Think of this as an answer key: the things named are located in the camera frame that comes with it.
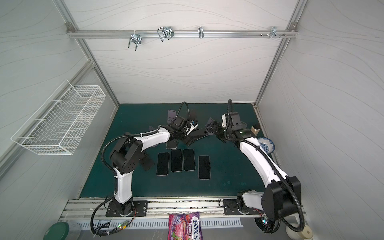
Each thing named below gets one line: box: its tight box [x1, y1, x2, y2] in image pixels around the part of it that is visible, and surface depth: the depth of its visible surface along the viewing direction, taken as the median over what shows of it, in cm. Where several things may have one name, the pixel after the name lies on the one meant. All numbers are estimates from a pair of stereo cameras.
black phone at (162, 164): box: [156, 152, 170, 177], surface depth 90 cm
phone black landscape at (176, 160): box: [170, 149, 183, 173], surface depth 93 cm
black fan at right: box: [254, 216, 281, 234], surface depth 73 cm
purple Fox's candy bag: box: [168, 212, 204, 240], surface depth 69 cm
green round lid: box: [43, 222, 70, 240], surface depth 61 cm
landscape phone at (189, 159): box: [183, 148, 196, 172], surface depth 92 cm
